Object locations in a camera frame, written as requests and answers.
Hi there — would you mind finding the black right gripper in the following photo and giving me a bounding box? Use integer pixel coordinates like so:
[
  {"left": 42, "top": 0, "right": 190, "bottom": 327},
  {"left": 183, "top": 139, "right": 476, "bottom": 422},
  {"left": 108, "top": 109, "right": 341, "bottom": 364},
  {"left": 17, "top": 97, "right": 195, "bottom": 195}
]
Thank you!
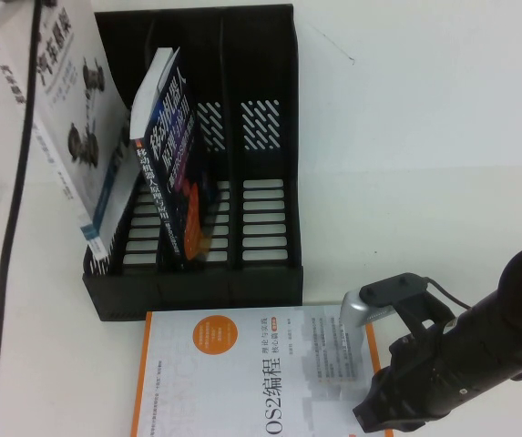
[{"left": 353, "top": 334, "right": 460, "bottom": 433}]

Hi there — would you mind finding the white car suspension book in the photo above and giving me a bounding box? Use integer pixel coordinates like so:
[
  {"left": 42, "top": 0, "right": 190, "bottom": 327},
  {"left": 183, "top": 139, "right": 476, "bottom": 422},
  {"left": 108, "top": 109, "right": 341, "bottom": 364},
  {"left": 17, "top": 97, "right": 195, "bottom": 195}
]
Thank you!
[{"left": 0, "top": 0, "right": 137, "bottom": 261}]

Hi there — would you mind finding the white orange ROS2 book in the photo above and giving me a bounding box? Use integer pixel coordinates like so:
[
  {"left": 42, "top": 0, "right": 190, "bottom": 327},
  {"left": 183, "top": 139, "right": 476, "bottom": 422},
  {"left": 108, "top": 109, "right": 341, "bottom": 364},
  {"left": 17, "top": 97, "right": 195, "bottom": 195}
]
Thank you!
[{"left": 128, "top": 303, "right": 396, "bottom": 437}]

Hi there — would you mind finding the dark blue robotics book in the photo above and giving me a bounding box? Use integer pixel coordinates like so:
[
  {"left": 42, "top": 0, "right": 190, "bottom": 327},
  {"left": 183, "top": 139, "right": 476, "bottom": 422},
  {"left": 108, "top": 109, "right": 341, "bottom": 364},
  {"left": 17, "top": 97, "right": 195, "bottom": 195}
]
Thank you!
[{"left": 130, "top": 46, "right": 211, "bottom": 274}]

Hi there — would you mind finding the black plastic book stand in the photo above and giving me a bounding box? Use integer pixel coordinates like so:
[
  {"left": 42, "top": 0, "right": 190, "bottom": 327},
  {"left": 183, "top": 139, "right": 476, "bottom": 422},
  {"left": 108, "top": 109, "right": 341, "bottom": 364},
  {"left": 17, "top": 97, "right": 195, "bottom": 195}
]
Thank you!
[{"left": 81, "top": 4, "right": 305, "bottom": 323}]

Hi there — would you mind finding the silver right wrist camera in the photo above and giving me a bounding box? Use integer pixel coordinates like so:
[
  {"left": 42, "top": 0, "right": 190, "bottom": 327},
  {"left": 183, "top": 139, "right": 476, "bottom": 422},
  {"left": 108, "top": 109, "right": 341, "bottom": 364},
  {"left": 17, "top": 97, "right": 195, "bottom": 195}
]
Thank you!
[{"left": 341, "top": 271, "right": 454, "bottom": 340}]

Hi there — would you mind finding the black right camera cable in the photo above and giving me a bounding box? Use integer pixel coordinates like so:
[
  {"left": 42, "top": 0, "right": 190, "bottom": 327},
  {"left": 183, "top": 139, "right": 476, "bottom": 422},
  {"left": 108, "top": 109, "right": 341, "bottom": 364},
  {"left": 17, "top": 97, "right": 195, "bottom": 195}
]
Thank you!
[{"left": 424, "top": 276, "right": 474, "bottom": 316}]

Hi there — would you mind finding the black camera cable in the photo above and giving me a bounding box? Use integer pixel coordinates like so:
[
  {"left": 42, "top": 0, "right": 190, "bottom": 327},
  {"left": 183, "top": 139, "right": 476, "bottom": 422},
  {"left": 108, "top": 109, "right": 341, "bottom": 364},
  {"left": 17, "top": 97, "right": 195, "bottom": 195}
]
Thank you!
[
  {"left": 0, "top": 0, "right": 46, "bottom": 437},
  {"left": 424, "top": 276, "right": 474, "bottom": 316}
]

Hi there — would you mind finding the black left camera cable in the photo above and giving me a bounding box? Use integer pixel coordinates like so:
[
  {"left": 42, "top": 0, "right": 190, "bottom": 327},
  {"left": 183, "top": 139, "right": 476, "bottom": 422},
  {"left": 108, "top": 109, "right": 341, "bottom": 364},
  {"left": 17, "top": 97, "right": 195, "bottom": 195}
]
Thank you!
[{"left": 0, "top": 0, "right": 46, "bottom": 437}]

